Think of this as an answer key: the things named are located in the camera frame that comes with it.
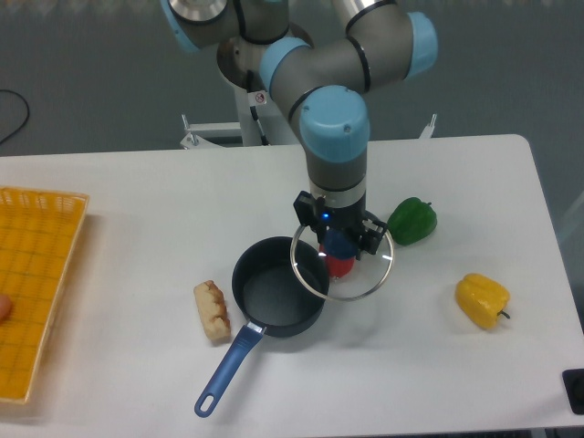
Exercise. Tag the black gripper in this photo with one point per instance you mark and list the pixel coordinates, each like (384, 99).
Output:
(368, 232)

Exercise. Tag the glass lid with blue knob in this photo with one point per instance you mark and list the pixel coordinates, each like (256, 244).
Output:
(367, 276)

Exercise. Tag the dark pot with blue handle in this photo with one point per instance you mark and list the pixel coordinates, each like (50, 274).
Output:
(279, 298)

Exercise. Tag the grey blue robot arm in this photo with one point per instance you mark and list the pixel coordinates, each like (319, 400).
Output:
(319, 92)

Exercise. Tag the red bell pepper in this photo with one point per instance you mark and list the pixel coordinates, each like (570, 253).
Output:
(337, 268)

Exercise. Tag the green bell pepper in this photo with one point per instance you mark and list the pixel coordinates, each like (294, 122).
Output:
(412, 221)

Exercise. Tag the toasted bread piece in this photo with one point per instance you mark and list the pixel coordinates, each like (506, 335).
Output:
(212, 310)

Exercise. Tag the yellow bell pepper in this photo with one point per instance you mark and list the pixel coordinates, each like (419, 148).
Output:
(482, 299)

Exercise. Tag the black device at table edge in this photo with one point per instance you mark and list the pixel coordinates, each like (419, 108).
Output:
(574, 385)

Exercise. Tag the yellow plastic basket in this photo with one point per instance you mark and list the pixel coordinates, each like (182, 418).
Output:
(39, 233)

